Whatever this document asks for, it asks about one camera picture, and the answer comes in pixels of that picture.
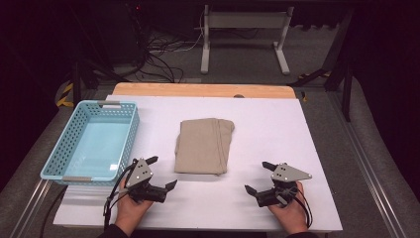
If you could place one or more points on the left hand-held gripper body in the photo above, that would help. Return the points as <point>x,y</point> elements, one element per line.
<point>140,172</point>

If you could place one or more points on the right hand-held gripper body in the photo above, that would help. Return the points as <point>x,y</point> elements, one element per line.
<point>288,174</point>

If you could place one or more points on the beige pants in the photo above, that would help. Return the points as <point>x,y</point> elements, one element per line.
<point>203,145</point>

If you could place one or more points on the light blue plastic basket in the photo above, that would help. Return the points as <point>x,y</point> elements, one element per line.
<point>95,145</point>

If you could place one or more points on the person's left hand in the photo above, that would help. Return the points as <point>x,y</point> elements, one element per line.
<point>130,211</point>

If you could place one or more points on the person's right hand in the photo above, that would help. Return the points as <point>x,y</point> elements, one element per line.
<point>290,214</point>

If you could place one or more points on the white board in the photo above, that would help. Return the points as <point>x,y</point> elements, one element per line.
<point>264,132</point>

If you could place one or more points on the wooden table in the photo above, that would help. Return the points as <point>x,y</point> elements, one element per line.
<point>198,90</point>

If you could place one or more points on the yellow black hazard tape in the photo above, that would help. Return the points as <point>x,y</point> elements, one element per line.
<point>66,95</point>
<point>312,75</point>

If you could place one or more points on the black metal stand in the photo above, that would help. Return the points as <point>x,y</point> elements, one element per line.
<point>77,82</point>
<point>346,86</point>

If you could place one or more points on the white metal stand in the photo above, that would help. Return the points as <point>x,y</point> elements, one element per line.
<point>244,20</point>

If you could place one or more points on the aluminium rail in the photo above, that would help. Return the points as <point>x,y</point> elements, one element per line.
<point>366,168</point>
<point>29,211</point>

